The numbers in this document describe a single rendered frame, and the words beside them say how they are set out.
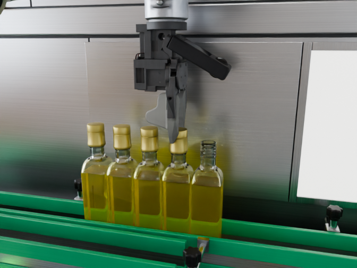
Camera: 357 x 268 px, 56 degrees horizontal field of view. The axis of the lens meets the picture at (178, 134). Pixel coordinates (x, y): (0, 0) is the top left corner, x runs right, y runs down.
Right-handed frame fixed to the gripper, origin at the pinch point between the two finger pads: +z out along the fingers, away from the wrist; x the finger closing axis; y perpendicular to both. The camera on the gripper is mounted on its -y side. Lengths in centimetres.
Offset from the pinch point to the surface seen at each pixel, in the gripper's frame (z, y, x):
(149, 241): 19.7, 4.1, 6.1
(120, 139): 1.3, 11.0, 1.6
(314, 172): 9.9, -26.5, -12.6
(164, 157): 9.3, 6.5, -12.1
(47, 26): -20.2, 34.8, -12.8
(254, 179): 12.8, -14.2, -12.2
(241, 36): -17.7, -9.9, -15.4
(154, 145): 2.3, 4.4, 1.2
